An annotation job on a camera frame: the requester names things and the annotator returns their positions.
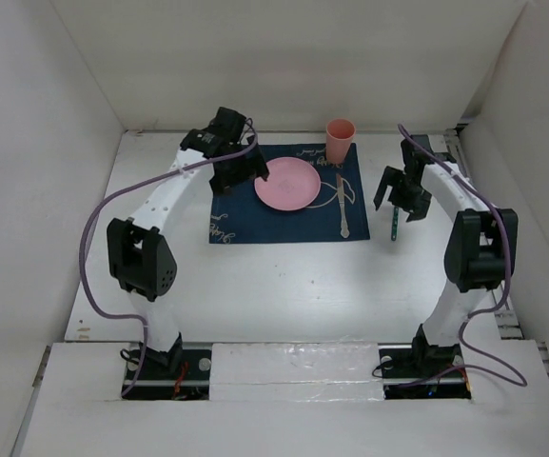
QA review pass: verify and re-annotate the fork with green handle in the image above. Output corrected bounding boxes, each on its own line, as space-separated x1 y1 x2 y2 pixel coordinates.
390 207 400 242

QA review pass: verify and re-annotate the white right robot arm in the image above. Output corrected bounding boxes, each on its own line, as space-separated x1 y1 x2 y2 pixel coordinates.
374 134 519 375

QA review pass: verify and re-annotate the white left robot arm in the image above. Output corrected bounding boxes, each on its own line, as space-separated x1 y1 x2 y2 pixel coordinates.
107 107 269 378

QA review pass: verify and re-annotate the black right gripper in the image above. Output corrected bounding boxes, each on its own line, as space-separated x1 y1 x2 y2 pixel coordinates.
375 165 433 222

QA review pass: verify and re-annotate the aluminium rail front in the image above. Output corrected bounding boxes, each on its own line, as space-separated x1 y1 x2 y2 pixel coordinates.
126 340 470 382

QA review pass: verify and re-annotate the pink plastic cup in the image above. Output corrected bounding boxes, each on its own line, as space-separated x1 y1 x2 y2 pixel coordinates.
325 119 356 165

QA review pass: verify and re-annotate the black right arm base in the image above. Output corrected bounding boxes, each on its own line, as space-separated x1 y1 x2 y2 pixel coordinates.
372 333 472 400

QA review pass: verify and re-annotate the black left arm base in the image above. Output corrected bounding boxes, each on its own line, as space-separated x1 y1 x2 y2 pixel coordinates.
120 336 212 401

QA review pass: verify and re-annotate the pink plastic plate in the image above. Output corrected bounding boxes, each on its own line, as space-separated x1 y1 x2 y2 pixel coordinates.
254 157 321 211

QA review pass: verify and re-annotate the dark blue cloth placemat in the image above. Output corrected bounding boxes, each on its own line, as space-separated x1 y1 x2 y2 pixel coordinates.
209 144 370 245

